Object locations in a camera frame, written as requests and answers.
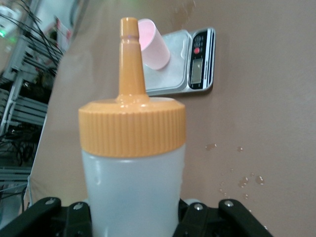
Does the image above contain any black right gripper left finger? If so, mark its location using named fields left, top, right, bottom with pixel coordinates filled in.
left=0, top=197, right=94, bottom=237

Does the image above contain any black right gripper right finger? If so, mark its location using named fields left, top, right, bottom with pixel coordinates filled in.
left=172, top=199, right=272, bottom=237

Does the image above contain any translucent orange-capped sauce bottle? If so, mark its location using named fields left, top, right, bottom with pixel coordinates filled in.
left=78, top=16, right=186, bottom=237

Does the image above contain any pink plastic cup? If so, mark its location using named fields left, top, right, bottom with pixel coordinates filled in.
left=137, top=19, right=171, bottom=71

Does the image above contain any silver digital kitchen scale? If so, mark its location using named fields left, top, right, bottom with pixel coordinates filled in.
left=144, top=27, right=216, bottom=97

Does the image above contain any aluminium frame rack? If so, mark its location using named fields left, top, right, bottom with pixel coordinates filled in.
left=0, top=0, right=87, bottom=213

